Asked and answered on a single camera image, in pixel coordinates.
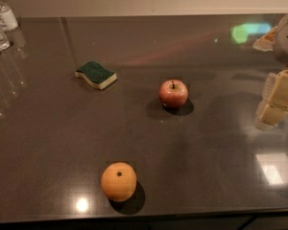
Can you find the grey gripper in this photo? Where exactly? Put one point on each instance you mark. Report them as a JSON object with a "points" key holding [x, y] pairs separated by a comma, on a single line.
{"points": [[287, 40]]}

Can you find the green and yellow sponge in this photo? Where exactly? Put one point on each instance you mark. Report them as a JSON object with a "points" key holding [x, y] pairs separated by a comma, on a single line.
{"points": [[96, 75]]}

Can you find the red apple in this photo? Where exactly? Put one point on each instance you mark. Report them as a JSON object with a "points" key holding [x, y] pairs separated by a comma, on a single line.
{"points": [[173, 94]]}

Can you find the orange fruit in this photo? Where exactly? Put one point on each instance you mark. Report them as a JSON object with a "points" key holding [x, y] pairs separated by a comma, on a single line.
{"points": [[118, 182]]}

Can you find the white pump bottle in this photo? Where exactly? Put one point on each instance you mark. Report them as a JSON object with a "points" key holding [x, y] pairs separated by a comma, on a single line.
{"points": [[7, 18]]}

